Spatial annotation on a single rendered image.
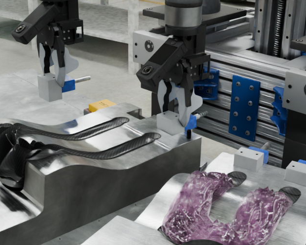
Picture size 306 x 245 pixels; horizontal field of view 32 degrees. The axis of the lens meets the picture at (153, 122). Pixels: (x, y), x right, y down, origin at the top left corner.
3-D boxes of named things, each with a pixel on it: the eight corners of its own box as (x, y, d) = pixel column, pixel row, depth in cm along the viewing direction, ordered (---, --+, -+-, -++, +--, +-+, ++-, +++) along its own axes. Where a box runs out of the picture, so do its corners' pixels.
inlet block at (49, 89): (84, 85, 136) (83, 64, 134) (95, 90, 132) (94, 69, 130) (38, 96, 128) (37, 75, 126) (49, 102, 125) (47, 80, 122)
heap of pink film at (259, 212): (212, 177, 103) (215, 141, 100) (302, 204, 94) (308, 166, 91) (138, 247, 83) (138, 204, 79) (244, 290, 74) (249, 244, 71)
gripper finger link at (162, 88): (181, 113, 121) (189, 78, 115) (161, 119, 117) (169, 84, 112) (172, 106, 122) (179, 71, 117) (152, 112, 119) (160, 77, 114)
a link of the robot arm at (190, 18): (182, 9, 101) (155, 2, 107) (181, 33, 103) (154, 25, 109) (210, 5, 106) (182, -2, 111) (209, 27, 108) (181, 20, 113)
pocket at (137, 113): (141, 122, 128) (141, 108, 126) (155, 129, 124) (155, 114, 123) (126, 127, 125) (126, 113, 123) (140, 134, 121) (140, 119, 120)
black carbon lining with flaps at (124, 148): (121, 123, 123) (121, 84, 119) (167, 147, 112) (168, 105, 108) (-22, 169, 102) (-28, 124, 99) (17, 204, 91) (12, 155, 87)
